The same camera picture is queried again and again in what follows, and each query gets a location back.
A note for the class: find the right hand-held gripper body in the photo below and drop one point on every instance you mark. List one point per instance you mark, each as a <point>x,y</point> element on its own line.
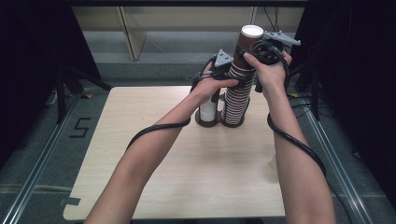
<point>280,39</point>

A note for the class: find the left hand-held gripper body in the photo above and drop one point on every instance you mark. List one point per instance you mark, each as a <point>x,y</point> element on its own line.
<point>223,59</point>

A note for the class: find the stack of brown cups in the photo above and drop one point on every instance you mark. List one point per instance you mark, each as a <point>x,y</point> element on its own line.
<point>238,102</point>

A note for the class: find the stack of white cups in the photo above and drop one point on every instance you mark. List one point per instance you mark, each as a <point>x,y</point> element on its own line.
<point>208,112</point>

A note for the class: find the brown cup holder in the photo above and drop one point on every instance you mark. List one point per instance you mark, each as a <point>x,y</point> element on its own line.
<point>207,123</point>

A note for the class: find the person's left hand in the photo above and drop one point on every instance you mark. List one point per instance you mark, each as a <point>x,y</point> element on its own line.
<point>211,84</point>

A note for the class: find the person's right hand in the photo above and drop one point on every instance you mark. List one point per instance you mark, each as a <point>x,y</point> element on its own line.
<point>271,76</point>

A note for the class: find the beige cabinet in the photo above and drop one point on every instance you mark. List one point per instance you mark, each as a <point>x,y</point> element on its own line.
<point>186,21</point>

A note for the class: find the black stand legs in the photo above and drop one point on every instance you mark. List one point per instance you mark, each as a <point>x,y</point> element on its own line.
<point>315,99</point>
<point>60,96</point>

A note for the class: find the black curtain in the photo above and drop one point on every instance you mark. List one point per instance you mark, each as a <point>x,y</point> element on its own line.
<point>34,62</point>
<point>358,77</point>

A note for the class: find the black tape strip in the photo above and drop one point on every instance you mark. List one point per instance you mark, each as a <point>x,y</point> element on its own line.
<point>71,201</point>

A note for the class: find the white metal post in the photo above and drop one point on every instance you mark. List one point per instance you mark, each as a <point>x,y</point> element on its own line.
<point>252,15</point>

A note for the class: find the aluminium floor rail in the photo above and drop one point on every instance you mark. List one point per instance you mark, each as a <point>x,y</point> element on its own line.
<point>40,168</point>
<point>339,168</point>

